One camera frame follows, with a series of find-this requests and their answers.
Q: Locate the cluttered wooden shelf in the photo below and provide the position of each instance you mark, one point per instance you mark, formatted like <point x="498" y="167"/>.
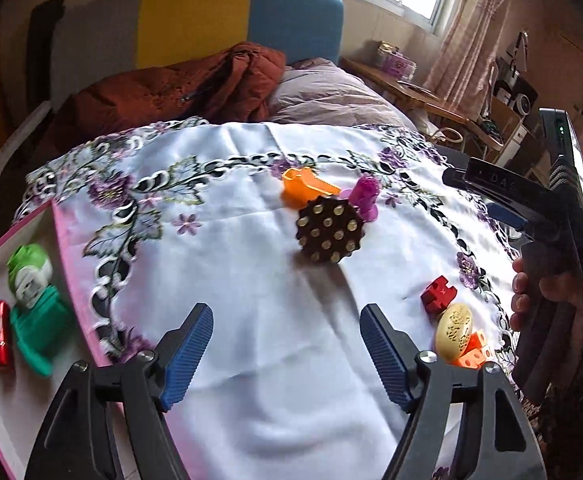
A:
<point x="506" y="135"/>

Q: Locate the white floral embroidered tablecloth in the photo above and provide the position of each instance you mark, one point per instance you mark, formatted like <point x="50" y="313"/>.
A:
<point x="251" y="280"/>

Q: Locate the beige curtain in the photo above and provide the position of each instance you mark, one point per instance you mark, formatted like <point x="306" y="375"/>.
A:
<point x="471" y="35"/>

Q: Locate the person's right forearm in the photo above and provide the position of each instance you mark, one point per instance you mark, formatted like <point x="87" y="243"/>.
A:
<point x="581" y="410"/>

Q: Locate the black stereo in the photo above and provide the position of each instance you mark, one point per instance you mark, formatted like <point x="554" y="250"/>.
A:
<point x="514" y="90"/>

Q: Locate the brown quilted jacket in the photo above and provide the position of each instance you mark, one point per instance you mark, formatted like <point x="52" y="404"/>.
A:
<point x="161" y="90"/>

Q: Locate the orange plastic toy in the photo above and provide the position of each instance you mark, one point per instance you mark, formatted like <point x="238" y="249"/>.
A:
<point x="304" y="190"/>

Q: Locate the pink cardboard box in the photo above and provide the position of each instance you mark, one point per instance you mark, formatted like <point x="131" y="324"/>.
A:
<point x="16" y="395"/>

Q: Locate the magenta plastic toy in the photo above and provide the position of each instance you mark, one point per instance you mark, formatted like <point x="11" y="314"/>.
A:
<point x="364" y="195"/>

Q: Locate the red metal cylinder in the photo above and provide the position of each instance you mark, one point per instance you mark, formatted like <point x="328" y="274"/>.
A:
<point x="2" y="330"/>

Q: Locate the yellow oval carved piece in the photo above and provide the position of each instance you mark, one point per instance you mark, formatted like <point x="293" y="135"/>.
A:
<point x="454" y="332"/>

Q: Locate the purple box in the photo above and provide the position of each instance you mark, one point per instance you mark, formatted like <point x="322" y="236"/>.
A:
<point x="396" y="62"/>

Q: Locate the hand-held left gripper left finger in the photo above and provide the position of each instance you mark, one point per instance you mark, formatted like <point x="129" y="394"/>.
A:
<point x="186" y="360"/>

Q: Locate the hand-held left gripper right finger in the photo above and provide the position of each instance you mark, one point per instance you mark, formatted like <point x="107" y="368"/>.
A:
<point x="386" y="360"/>

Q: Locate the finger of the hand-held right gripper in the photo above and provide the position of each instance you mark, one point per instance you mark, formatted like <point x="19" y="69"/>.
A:
<point x="506" y="215"/>
<point x="491" y="180"/>

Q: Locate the person's right hand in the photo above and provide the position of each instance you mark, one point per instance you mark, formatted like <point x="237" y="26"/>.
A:
<point x="519" y="300"/>

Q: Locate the brown polka dot block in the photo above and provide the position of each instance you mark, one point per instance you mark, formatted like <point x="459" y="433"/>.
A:
<point x="329" y="230"/>

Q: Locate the light green plastic toy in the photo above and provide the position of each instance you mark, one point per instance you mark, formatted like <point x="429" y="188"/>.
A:
<point x="28" y="265"/>

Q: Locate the grey yellow blue headboard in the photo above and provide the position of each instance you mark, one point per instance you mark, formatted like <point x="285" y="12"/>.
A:
<point x="191" y="20"/>

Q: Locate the wooden side desk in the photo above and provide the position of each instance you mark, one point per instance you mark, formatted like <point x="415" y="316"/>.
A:
<point x="396" y="80"/>

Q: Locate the teal green plastic toy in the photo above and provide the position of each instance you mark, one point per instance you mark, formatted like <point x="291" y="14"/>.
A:
<point x="41" y="330"/>

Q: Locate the dusty pink quilt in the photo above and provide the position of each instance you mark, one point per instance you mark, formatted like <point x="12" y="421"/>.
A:
<point x="331" y="95"/>

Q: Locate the orange cheese block toy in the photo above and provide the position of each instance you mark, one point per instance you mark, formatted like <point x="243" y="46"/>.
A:
<point x="476" y="355"/>

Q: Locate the red puzzle piece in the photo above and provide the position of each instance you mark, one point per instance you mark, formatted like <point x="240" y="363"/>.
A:
<point x="439" y="297"/>

